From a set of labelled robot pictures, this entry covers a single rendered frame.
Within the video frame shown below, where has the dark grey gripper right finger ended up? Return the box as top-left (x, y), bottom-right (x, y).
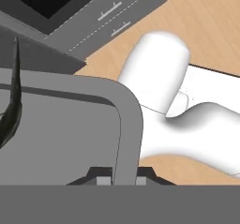
top-left (135, 166), bottom-right (177, 187)

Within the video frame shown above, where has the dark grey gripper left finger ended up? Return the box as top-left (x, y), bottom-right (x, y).
top-left (66, 166), bottom-right (113, 187)

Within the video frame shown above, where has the dark curved thin spike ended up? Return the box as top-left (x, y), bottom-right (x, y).
top-left (0, 36), bottom-right (23, 149)

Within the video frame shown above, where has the grey drawer front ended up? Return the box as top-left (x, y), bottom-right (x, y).
top-left (46, 0), bottom-right (161, 52)
top-left (67, 0), bottom-right (169, 62)

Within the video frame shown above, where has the grey cabinet with dark opening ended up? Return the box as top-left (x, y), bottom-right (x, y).
top-left (0, 0), bottom-right (169, 76)

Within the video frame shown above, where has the white rounded pedestal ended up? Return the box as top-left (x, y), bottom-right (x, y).
top-left (117, 30), bottom-right (240, 179)

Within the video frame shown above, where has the silver drawer handle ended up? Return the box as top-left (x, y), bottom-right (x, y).
top-left (97, 1), bottom-right (123, 22)
top-left (111, 21), bottom-right (131, 37)

